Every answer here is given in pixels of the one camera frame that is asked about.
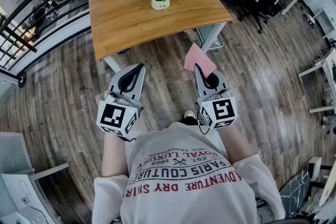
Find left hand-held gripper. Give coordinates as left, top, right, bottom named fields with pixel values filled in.
left=96, top=62, right=146, bottom=137

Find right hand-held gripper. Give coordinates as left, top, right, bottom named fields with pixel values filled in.
left=193, top=63, right=238, bottom=131

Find pink cleaning cloth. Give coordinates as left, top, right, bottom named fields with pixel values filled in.
left=183, top=42, right=217, bottom=79

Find person's right forearm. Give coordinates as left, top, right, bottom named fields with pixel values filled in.
left=217, top=123, right=259, bottom=166

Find person's left forearm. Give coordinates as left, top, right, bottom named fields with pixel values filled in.
left=101, top=130, right=132, bottom=179

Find white table leg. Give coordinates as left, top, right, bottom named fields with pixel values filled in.
left=201, top=21, right=228, bottom=55
left=103, top=55, right=123, bottom=74

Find person's black trousers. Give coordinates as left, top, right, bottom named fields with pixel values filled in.
left=182, top=116, right=201, bottom=126

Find grey flat box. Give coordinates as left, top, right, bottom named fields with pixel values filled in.
left=196, top=25, right=224, bottom=54

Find white printed t-shirt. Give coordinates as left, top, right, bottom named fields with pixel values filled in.
left=91, top=122, right=286, bottom=224

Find dark marble board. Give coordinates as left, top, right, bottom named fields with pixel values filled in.
left=278, top=170, right=312, bottom=219

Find white desk frame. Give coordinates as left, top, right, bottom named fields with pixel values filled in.
left=298, top=47, right=336, bottom=114

